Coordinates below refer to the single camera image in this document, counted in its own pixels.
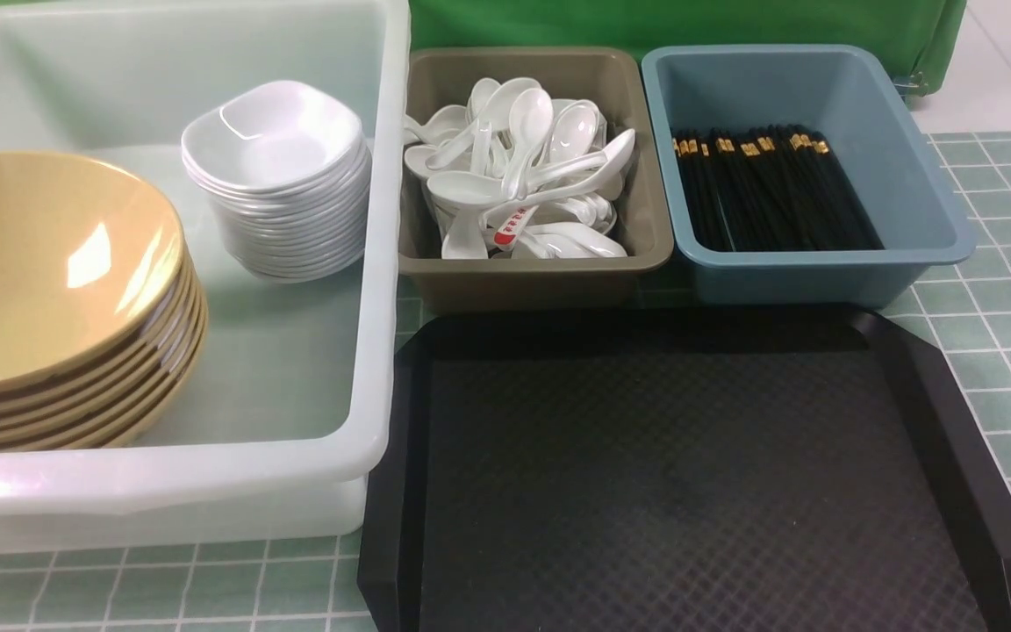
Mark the yellow noodle bowl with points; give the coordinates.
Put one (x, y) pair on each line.
(87, 250)

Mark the small white sauce dish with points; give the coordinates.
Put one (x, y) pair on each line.
(272, 137)

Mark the white ceramic soup spoon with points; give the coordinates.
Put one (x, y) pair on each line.
(529, 122)

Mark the stack of yellow bowls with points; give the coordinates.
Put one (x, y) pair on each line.
(79, 367)

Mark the large white plastic tub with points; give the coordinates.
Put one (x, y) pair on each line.
(286, 411)

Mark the stack of white dishes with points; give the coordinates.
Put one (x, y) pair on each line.
(315, 233)

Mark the black plastic serving tray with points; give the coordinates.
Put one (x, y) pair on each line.
(790, 468)

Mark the pile of white spoons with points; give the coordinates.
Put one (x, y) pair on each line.
(460, 155)

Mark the olive spoon bin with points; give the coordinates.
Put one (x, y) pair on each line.
(612, 80)

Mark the bundle of black chopsticks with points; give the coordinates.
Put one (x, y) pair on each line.
(769, 189)

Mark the blue chopstick bin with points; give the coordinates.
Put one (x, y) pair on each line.
(844, 93)

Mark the green cloth backdrop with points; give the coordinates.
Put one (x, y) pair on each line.
(914, 40)

